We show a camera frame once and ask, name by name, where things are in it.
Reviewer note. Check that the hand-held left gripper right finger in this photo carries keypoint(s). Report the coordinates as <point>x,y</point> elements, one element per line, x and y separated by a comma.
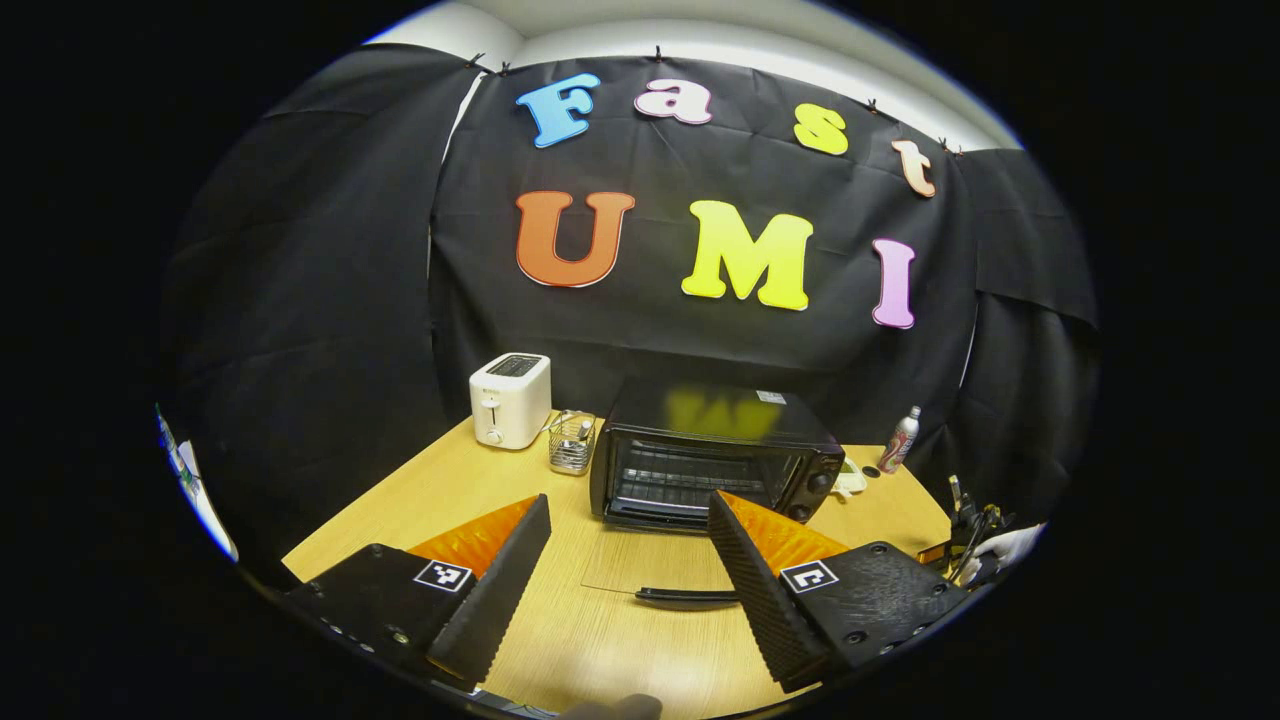
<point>760,590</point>

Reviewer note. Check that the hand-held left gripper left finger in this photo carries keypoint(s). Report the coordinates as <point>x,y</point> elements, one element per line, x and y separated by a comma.
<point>500,590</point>

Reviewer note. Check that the black electric oven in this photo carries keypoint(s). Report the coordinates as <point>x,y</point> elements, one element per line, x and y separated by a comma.
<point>650,470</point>

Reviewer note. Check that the silver bottle with red label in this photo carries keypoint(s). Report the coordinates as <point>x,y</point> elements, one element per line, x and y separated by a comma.
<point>900,445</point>

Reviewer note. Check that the white divided dish with grains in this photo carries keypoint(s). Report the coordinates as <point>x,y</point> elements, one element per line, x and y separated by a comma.
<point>852,483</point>

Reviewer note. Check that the white toaster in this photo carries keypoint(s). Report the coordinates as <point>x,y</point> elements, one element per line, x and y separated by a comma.
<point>510,410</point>

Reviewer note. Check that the black backdrop cloth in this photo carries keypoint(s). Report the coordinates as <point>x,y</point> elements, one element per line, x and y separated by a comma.
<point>700,350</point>

